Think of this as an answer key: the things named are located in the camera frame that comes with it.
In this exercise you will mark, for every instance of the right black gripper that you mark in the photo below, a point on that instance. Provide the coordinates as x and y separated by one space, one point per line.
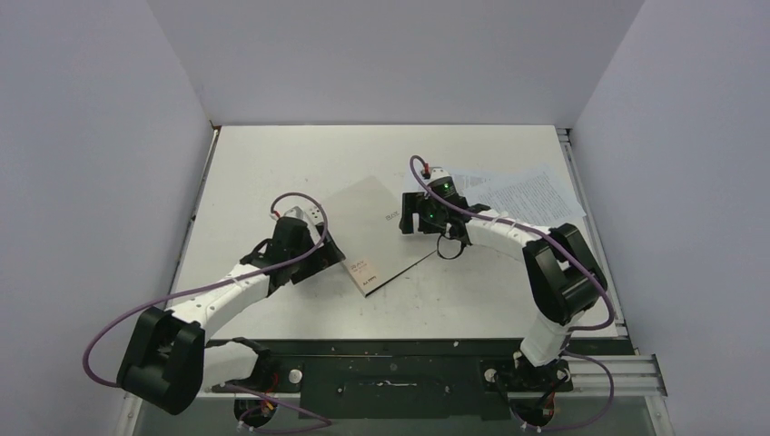
418 208

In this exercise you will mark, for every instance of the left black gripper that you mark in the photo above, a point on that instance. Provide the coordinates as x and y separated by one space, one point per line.
327 256

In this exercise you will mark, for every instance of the grey and black folder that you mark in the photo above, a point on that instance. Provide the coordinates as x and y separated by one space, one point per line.
364 219

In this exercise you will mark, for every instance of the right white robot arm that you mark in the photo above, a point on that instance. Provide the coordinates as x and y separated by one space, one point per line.
563 274

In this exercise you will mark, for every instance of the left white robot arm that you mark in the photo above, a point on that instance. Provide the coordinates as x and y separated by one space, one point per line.
169 359

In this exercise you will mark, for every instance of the left printed paper sheet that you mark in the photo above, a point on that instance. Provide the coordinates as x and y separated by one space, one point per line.
465 179

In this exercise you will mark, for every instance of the printed paper sheet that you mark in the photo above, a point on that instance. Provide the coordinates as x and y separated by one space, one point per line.
535 196
465 179

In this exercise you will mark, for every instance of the right printed paper sheet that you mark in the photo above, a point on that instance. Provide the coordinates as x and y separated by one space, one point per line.
535 196

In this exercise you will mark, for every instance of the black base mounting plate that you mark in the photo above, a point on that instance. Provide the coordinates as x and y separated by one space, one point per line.
417 379

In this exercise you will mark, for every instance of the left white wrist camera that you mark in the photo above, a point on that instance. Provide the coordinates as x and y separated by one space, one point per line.
310 214

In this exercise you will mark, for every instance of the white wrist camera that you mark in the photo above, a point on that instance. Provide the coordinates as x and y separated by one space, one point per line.
310 214
436 177

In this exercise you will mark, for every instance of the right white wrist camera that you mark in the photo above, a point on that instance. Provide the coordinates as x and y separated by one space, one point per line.
436 177

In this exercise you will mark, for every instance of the aluminium frame rail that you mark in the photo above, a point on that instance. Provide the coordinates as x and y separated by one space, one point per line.
615 395

